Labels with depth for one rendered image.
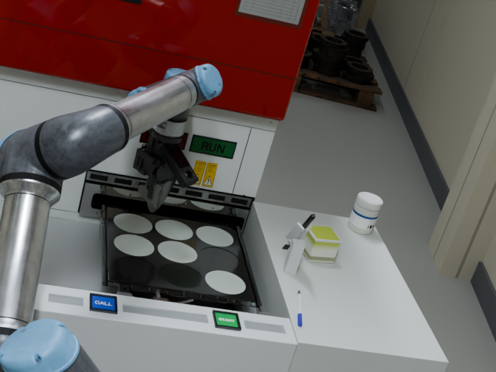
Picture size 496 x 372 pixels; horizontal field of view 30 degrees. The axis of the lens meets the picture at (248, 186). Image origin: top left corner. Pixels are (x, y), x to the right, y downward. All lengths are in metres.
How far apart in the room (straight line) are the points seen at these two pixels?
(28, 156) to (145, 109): 0.25
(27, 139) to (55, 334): 0.41
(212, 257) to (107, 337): 0.49
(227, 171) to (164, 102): 0.61
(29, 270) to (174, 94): 0.48
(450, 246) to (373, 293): 2.41
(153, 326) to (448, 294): 2.81
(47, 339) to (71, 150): 0.37
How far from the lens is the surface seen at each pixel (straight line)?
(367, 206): 2.46
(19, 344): 1.54
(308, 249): 2.27
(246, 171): 2.44
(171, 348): 1.93
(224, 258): 2.31
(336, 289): 2.20
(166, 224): 2.39
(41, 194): 1.74
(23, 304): 1.67
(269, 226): 2.38
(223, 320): 1.95
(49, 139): 1.70
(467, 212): 4.56
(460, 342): 4.20
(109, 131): 1.71
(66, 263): 2.29
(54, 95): 2.32
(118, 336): 1.90
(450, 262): 4.67
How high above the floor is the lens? 2.02
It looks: 24 degrees down
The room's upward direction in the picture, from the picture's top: 17 degrees clockwise
